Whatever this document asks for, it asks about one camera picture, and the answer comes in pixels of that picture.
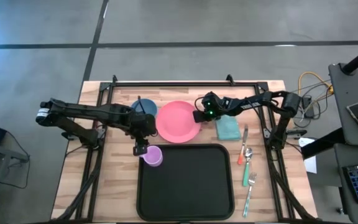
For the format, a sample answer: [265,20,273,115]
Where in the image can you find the yellow cable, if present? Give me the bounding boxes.
[297,71,335,113]

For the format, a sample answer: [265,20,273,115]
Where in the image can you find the purple plastic cup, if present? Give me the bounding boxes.
[139,145,163,167]

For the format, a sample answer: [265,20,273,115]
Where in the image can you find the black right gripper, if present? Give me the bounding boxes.
[193,91,230,123]

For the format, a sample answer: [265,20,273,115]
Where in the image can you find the orange-handled knife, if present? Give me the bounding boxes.
[237,124,249,166]

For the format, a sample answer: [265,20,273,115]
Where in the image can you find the black plastic tray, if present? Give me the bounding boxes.
[136,143,236,222]

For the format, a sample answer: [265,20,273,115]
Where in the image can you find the teal cloth napkin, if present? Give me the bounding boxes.
[215,114,242,141]

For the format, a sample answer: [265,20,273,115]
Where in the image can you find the grey equipment stand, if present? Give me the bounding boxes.
[0,139,30,224]

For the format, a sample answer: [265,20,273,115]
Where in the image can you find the dark grey side desk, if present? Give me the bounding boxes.
[328,63,358,147]

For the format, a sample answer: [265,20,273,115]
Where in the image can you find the black metal table frame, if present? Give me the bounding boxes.
[54,74,319,223]

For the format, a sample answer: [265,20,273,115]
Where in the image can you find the green-handled spoon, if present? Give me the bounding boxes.
[242,147,254,187]

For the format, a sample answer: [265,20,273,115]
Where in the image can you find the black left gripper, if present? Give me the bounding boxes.
[129,112,158,156]

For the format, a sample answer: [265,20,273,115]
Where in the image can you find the blue bowl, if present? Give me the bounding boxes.
[131,98,158,118]

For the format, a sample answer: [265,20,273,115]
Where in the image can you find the pink plate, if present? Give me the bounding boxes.
[155,100,202,144]

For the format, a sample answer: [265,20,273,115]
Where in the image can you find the dark grey keyboard desk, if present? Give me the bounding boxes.
[333,142,358,224]

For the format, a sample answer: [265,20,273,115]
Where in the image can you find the black diagonal desk bar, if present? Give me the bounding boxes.
[300,127,345,160]

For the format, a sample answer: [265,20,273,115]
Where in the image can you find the black power adapter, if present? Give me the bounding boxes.
[301,95,315,119]

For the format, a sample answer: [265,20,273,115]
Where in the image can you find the white paper sheet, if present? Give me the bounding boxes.
[298,136,318,174]

